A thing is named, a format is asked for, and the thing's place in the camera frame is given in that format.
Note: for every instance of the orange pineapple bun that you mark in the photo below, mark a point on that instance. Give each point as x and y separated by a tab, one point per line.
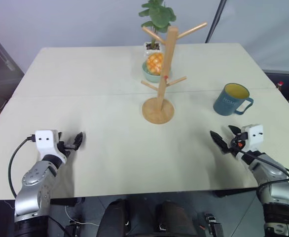
154	63

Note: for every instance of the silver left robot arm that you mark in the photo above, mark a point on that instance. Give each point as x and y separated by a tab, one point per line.
36	177

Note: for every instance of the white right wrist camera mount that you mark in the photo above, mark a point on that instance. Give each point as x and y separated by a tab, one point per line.
254	135

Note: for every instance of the green plant in white pot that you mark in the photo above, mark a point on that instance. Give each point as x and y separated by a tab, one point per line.
158	14

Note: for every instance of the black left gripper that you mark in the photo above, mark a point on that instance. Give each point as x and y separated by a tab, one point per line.
64	148

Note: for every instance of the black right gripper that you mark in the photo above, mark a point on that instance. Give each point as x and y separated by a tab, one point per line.
238	144

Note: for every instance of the black box device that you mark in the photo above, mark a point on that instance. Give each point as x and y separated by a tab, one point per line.
213	224

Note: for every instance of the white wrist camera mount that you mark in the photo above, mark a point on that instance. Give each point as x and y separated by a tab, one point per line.
46	142
254	135

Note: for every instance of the pale green bowl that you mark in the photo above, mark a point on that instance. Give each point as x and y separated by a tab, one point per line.
150	76

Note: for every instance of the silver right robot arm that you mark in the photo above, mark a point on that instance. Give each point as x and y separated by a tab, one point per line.
275	182

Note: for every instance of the blue mug yellow inside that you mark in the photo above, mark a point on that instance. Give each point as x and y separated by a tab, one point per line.
227	103

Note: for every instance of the small red object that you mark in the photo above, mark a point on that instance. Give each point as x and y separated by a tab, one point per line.
279	85

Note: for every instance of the black stand pole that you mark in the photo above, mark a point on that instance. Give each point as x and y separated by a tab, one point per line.
214	22

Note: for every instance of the wooden mug tree stand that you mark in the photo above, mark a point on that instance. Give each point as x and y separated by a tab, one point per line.
169	49

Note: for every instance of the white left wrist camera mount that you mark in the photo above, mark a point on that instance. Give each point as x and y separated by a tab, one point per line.
46	142

